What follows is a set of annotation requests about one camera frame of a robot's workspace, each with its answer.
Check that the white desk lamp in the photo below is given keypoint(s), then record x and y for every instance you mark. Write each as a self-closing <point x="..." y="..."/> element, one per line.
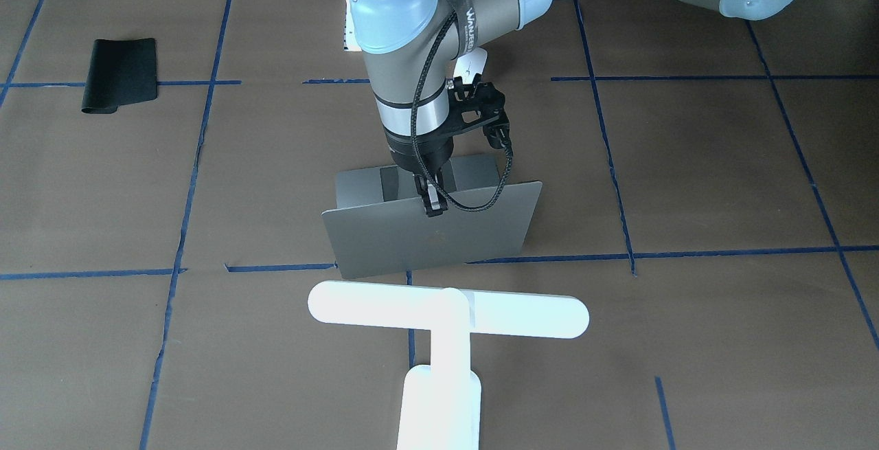
<point x="441" y="400"/>

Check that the white computer mouse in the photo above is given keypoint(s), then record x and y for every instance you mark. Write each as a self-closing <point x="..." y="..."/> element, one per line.
<point x="469" y="67"/>

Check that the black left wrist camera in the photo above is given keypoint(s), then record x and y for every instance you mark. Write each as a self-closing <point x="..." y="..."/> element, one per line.
<point x="478" y="105"/>

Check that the black mouse pad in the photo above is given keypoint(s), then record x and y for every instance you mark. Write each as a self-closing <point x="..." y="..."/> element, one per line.
<point x="121" y="73"/>

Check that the grey laptop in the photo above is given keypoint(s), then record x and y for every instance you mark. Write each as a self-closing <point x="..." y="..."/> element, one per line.
<point x="380" y="225"/>

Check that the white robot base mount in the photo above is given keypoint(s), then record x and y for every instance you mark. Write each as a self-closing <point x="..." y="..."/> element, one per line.
<point x="350" y="44"/>

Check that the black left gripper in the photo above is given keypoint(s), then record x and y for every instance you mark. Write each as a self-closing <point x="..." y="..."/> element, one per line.
<point x="405" y="152"/>

